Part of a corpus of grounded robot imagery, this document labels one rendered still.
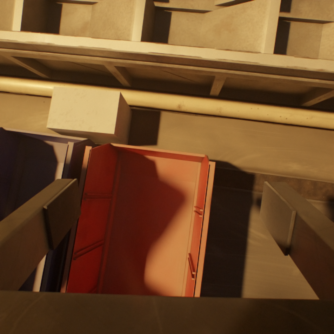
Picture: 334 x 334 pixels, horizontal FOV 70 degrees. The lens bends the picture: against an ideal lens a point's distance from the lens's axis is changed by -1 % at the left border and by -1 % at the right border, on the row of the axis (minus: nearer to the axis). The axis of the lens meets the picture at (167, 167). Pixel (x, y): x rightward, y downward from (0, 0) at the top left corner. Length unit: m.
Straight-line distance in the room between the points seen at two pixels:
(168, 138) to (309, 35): 0.29
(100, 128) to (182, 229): 0.24
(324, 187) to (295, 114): 0.16
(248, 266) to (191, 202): 0.16
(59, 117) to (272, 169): 0.41
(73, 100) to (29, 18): 0.13
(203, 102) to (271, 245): 0.30
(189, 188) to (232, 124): 0.16
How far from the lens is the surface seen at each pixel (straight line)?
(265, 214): 0.17
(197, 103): 0.49
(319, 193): 0.56
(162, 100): 0.50
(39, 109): 0.61
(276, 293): 0.55
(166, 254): 0.50
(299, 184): 0.55
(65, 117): 0.46
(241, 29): 0.39
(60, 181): 0.17
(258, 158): 0.52
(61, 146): 0.54
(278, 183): 0.17
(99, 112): 0.44
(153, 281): 0.52
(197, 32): 0.41
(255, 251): 0.52
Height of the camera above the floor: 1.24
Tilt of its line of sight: 82 degrees down
